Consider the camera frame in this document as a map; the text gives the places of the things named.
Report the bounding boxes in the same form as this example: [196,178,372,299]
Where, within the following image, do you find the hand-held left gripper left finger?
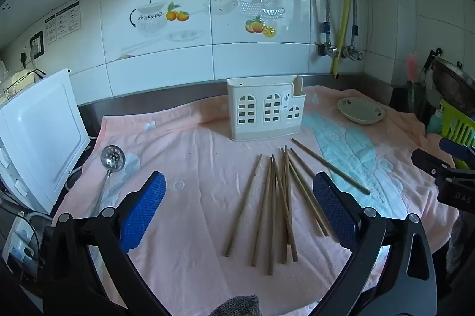
[40,170,175,316]

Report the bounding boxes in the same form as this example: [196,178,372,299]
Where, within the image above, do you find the metal angle valve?
[315,41,339,59]
[341,46,363,61]

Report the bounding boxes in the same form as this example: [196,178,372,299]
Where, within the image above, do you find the person's left hand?
[208,295,261,316]

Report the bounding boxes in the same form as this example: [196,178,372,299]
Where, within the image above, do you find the yellow gas hose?
[331,0,357,79]

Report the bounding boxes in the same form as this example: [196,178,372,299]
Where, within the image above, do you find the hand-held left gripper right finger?
[313,171,438,316]

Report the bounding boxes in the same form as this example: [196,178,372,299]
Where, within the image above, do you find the pink bottle brush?
[405,52,420,83]

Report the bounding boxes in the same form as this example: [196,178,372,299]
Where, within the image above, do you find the metal slotted ladle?
[91,145,127,218]

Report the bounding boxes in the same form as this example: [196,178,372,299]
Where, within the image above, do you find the black and white wall label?
[45,1,81,45]

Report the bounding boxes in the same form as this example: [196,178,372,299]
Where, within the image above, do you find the white microwave oven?
[0,68,91,216]

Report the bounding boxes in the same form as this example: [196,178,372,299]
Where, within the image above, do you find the metal wok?
[423,49,475,109]

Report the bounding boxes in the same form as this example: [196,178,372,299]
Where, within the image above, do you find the white plastic utensil holder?
[226,76,304,142]

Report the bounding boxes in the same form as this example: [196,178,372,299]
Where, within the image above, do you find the pile of wooden chopsticks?
[224,138,372,277]

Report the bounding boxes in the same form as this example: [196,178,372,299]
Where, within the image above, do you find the white power strip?
[2,214,41,265]

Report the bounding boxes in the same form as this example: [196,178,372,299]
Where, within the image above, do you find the flower print ceramic dish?
[337,97,386,124]

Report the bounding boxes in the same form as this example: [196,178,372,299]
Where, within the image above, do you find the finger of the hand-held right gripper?
[440,138,475,160]
[411,149,456,178]

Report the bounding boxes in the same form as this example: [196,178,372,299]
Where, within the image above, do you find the black wall socket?
[30,30,45,59]

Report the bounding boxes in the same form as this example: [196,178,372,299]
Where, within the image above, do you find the pink printed towel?
[52,85,461,316]

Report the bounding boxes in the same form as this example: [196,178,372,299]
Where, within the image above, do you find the green plastic rack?
[440,98,475,168]

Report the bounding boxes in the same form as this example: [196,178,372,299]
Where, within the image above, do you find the teal plastic bottle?
[426,108,444,135]

